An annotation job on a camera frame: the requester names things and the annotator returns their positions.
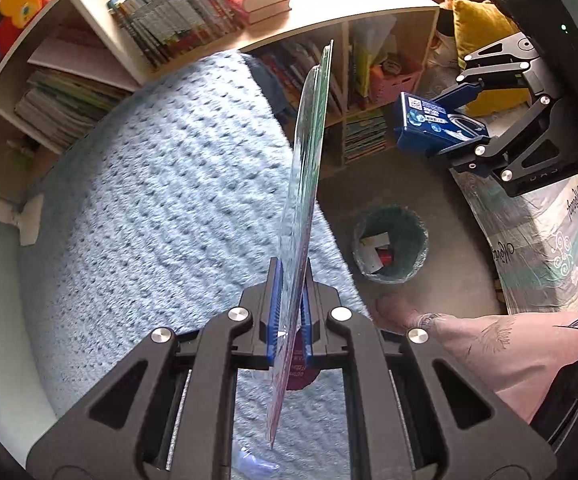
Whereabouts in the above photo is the printed white and teal package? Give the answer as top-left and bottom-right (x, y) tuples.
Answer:
(449, 165), (578, 316)

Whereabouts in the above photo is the yellow pillow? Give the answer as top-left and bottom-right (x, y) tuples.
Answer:
(452, 0), (530, 118)

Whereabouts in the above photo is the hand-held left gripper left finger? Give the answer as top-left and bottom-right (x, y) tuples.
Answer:
(26, 257), (285, 480)

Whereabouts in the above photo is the stack of flat picture books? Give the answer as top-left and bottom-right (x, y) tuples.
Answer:
(344, 110), (390, 163)

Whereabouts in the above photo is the pink plastic basket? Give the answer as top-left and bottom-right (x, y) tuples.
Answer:
(369, 62), (422, 108)

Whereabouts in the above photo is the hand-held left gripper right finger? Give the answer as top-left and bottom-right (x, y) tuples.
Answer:
(299, 257), (557, 480)

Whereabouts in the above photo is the wooden bookshelf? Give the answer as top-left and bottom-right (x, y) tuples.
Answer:
(0, 0), (442, 221)

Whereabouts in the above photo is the light blue knitted blanket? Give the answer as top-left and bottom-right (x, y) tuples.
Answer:
(16, 50), (370, 480)

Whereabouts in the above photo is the green mesh trash bin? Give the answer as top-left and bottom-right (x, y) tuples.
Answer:
(351, 205), (429, 285)

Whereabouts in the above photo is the red and yellow toy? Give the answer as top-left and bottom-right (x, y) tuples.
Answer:
(0, 0), (60, 58)

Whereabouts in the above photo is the row of slanted shelf books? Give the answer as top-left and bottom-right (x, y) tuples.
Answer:
(254, 40), (345, 116)

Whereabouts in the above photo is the row of upright paperback books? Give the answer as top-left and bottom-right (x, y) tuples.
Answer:
(109, 0), (242, 68)

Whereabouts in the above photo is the person's leg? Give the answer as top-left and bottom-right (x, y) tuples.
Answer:
(376, 292), (578, 426)

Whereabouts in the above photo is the blue chewing gum pack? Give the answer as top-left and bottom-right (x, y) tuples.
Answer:
(394, 91), (490, 156)

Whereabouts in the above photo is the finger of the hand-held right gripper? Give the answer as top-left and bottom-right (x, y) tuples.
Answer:
(419, 92), (570, 182)
(431, 32), (542, 112)

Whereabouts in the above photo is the row of thin picture books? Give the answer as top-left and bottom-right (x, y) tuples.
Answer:
(14, 67), (130, 153)

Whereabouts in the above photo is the clear plastic bag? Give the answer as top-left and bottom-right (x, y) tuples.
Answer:
(234, 445), (280, 473)

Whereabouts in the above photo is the purple foil wrapper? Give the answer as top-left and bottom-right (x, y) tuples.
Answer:
(266, 40), (335, 448)

